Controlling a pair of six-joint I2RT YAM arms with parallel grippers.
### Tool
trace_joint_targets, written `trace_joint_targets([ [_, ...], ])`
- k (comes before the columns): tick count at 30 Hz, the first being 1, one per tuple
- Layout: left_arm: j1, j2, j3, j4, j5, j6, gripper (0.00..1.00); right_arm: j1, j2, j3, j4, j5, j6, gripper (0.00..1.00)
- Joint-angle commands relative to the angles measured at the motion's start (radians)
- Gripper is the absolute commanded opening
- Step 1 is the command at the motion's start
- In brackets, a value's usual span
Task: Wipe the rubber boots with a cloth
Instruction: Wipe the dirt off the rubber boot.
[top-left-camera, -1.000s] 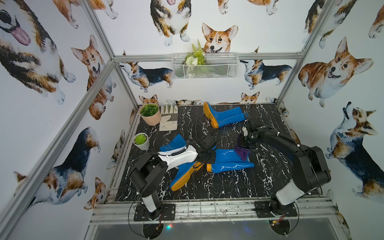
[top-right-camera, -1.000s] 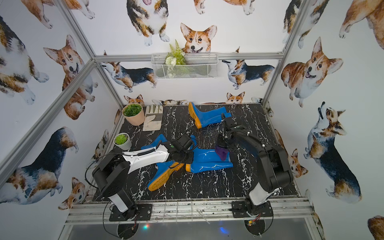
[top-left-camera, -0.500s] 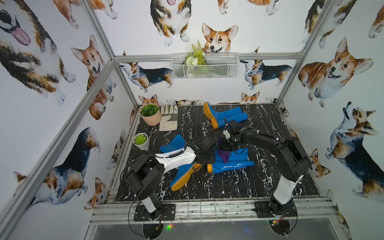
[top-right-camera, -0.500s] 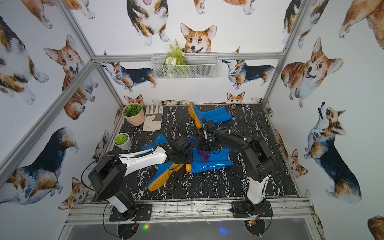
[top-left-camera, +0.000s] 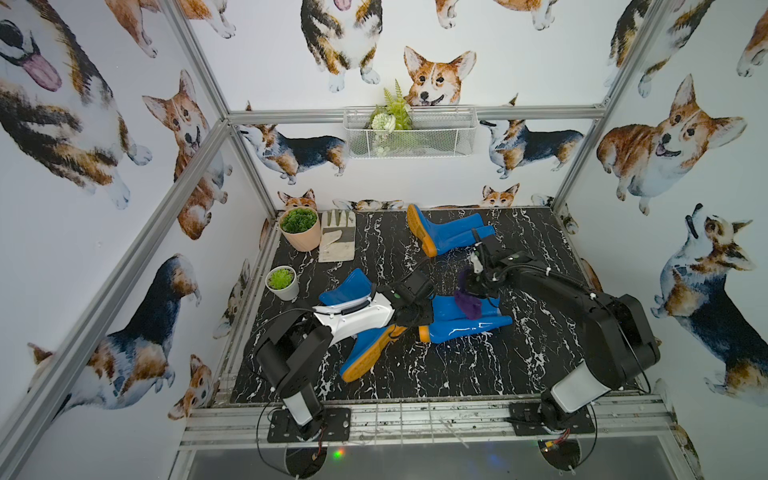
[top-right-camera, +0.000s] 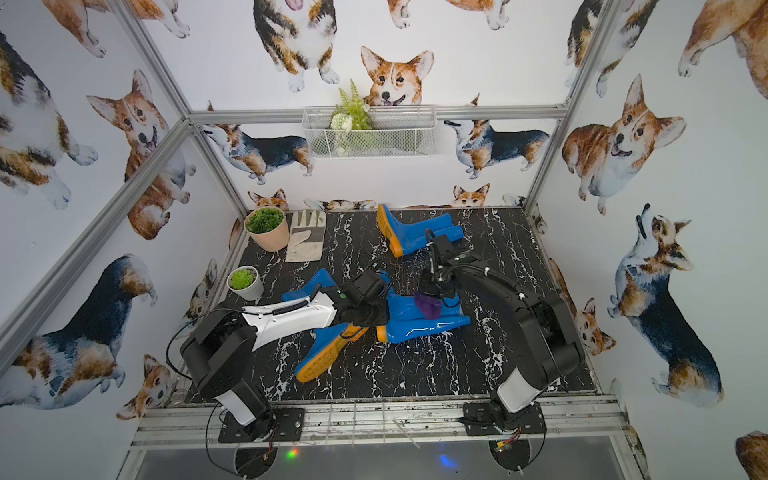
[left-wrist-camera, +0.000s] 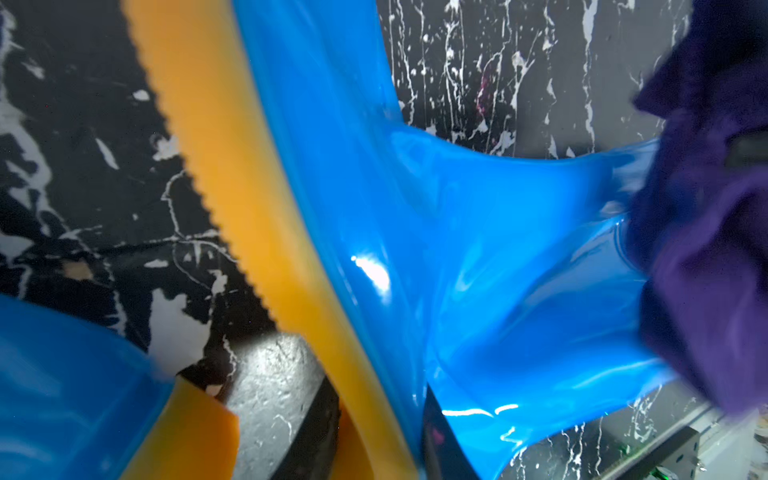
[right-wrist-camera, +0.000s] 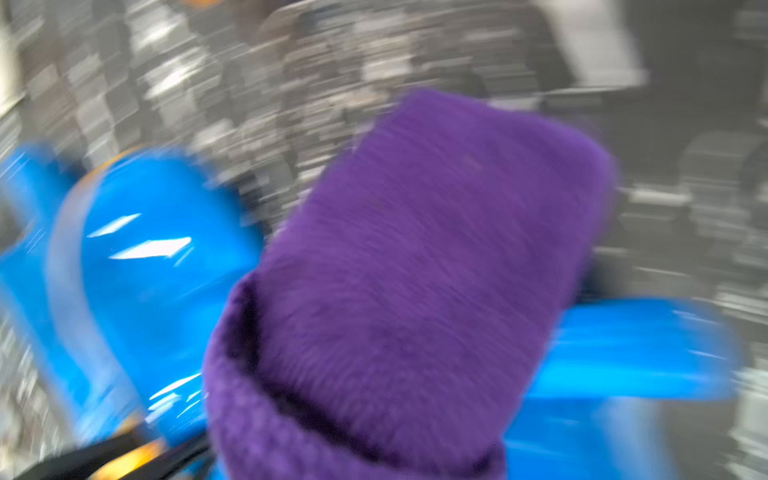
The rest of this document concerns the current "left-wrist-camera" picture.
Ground purple cloth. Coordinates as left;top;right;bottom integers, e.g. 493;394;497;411
627;1;767;415

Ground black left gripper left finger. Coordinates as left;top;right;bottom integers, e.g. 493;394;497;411
272;379;341;480

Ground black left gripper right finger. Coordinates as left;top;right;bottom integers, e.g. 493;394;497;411
422;387;479;480

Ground blue rubber boot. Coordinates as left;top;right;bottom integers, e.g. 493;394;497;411
122;1;670;479
1;296;239;479

